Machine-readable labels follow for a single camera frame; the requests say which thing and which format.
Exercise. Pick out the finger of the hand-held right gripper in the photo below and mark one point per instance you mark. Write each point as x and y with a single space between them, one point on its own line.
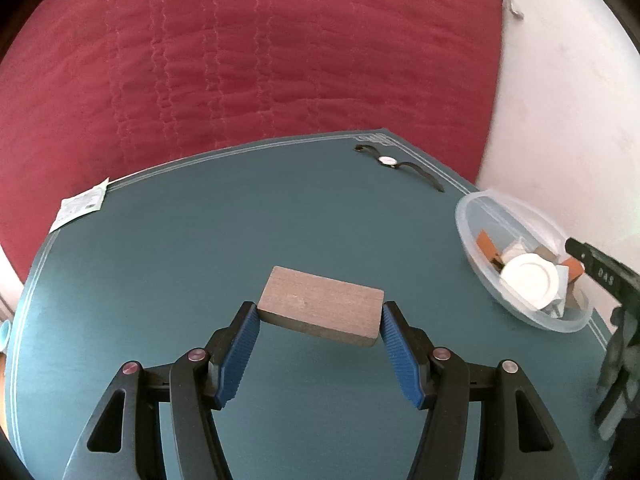
600 270

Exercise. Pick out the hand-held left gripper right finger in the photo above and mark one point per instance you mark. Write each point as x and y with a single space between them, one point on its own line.
400 355

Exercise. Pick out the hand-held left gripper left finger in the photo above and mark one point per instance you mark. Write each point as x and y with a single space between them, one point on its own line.
240 355

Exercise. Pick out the white round dish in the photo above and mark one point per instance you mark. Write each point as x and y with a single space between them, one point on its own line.
530 280

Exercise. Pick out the large brown block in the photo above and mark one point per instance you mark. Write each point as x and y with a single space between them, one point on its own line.
320 302

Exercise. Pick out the orange slotted block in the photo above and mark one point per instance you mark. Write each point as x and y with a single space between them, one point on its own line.
487 247

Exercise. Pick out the clear plastic bowl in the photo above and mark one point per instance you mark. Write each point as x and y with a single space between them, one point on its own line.
470 220

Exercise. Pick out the teal table mat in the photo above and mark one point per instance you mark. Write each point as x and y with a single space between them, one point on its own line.
200 235

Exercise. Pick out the black wristwatch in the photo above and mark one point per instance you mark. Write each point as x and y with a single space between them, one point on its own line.
386 161

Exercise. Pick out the white paper leaflet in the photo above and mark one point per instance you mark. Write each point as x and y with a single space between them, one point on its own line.
80 205

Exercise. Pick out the red quilted blanket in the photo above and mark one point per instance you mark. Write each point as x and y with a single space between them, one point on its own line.
250 60

